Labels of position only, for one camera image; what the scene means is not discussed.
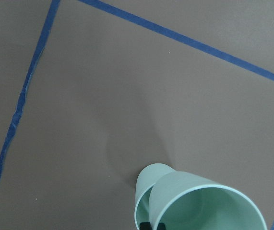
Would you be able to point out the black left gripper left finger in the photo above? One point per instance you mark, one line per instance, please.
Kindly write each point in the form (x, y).
(144, 226)

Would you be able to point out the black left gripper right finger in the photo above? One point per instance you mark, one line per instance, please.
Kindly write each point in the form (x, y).
(161, 226)

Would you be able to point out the mint green cup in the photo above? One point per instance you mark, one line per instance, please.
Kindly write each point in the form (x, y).
(184, 201)
(146, 179)

